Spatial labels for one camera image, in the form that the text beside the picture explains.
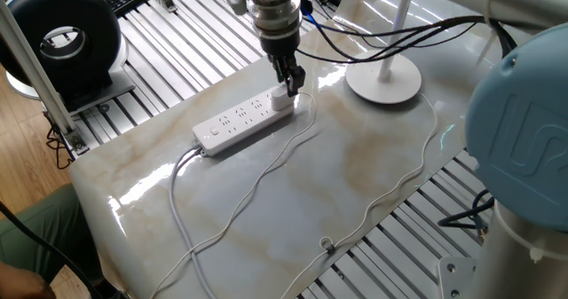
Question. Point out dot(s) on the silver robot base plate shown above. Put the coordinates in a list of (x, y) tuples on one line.
[(457, 277)]

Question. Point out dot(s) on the white power strip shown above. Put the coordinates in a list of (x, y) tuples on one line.
[(239, 126)]

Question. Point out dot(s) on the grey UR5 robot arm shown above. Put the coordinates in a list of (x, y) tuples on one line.
[(519, 130)]

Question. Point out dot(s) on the green trousers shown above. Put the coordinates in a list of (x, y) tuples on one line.
[(26, 237)]

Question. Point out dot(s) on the marble pattern table mat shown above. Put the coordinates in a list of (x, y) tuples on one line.
[(333, 166)]

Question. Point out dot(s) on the white lamp base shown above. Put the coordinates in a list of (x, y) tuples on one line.
[(381, 81)]

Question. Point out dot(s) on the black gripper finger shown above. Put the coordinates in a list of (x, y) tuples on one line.
[(279, 70), (295, 77)]

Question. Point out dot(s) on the person's right hand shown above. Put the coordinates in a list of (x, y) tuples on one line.
[(18, 285)]

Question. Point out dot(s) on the white power adapter plug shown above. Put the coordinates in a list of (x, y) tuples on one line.
[(280, 100)]

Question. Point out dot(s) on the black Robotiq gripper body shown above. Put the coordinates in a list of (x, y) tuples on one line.
[(279, 46)]

